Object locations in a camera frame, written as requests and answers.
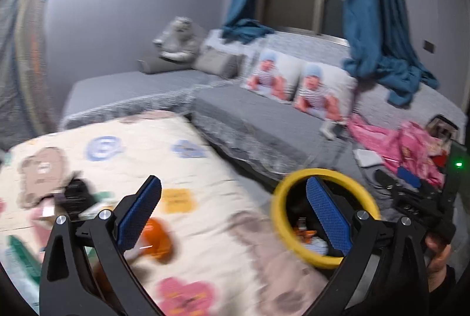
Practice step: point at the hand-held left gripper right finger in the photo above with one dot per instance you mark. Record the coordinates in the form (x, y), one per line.
(328, 217)

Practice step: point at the cream bear printed blanket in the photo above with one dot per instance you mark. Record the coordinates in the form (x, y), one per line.
(205, 184)

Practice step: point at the orange wrapper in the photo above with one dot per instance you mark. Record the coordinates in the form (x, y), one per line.
(305, 232)

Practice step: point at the baby print pillow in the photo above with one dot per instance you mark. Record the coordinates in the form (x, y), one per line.
(323, 92)
(271, 75)

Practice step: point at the white sock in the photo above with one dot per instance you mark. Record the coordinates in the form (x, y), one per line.
(328, 130)

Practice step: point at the pink printed cloth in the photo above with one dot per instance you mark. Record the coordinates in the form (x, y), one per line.
(415, 143)

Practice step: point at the dark grey bolster cushion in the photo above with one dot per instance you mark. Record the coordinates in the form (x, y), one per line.
(158, 65)

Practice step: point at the black crumpled bag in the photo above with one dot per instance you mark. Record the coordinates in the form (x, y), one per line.
(75, 193)

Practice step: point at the pale blue wrapper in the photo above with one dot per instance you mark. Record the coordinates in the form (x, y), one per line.
(317, 248)

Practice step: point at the light grey quilted pillow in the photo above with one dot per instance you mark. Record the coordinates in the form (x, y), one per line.
(227, 44)

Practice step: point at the striped hanging sheet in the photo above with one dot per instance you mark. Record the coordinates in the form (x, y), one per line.
(25, 62)

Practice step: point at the person's right hand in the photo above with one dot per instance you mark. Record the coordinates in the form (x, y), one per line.
(437, 255)

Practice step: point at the grey square cushion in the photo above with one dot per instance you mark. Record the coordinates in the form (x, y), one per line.
(216, 62)

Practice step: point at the yellow rimmed trash bin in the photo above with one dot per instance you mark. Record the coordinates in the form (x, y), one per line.
(281, 206)

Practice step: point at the grey sofa bed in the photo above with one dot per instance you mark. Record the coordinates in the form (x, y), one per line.
(257, 117)

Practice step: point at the orange plastic toy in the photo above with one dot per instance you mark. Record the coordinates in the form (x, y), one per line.
(159, 239)

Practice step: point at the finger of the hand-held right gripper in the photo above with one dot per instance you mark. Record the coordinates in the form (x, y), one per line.
(408, 177)
(385, 178)

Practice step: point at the flat white box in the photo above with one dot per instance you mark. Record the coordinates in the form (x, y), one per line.
(367, 157)

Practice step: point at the grey plush toy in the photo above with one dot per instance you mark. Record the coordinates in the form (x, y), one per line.
(178, 37)

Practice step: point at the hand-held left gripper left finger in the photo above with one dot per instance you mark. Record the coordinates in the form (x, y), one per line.
(139, 213)

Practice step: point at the dark wall socket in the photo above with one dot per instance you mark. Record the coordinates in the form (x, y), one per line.
(429, 46)

